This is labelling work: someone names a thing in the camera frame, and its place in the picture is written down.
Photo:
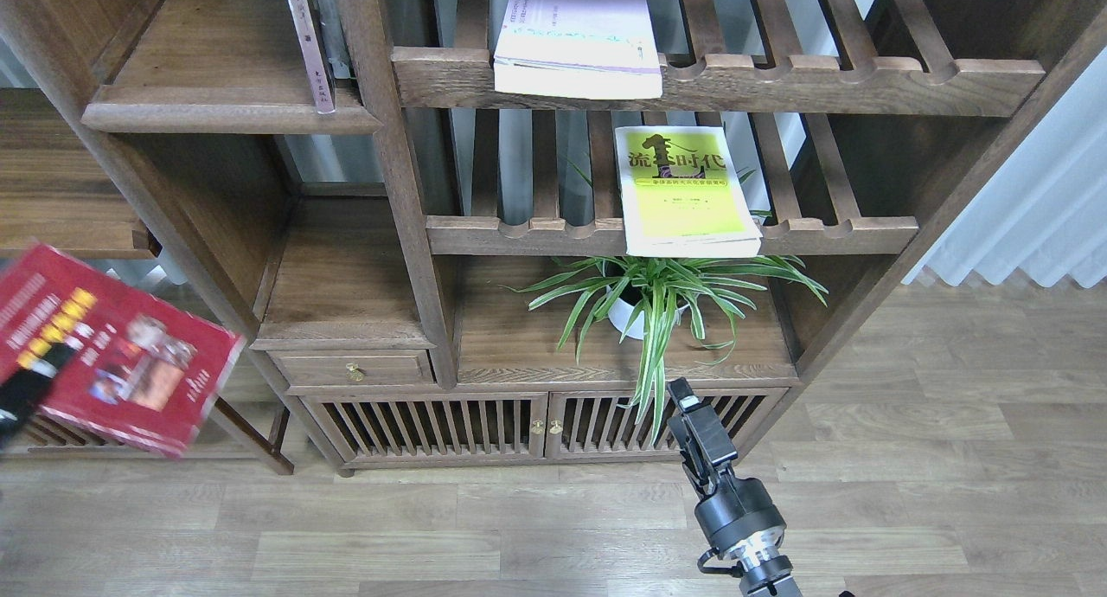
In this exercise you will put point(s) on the thin upright book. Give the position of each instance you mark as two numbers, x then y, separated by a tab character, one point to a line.
308	28

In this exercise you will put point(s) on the dark wooden slatted bench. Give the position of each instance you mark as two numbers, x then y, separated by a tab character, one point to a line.
45	437

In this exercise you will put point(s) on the brass drawer knob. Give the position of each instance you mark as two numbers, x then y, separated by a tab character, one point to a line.
354	373

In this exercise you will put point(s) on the white curtain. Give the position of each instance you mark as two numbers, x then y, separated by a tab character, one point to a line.
1044	212

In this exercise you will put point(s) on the green spider plant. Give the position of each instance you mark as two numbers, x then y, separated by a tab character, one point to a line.
713	290

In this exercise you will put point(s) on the yellow green paperback book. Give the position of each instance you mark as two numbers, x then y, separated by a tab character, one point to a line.
681	194

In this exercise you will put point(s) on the white lavender paperback book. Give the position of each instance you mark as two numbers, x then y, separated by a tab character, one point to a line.
592	49

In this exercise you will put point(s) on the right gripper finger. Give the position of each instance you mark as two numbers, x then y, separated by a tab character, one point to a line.
705	445

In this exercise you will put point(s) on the red paperback book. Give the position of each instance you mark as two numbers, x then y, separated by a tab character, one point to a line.
145	374

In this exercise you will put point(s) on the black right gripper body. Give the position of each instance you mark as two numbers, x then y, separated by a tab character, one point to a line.
737	515

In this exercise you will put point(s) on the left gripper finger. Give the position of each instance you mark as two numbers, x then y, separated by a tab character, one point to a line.
23	392

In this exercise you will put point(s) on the dark wooden bookshelf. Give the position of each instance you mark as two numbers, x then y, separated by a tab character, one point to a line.
393	232

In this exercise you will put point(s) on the white plant pot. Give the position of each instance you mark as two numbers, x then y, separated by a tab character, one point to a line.
620	317

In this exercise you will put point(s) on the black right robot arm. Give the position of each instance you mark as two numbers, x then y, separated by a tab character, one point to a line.
771	579

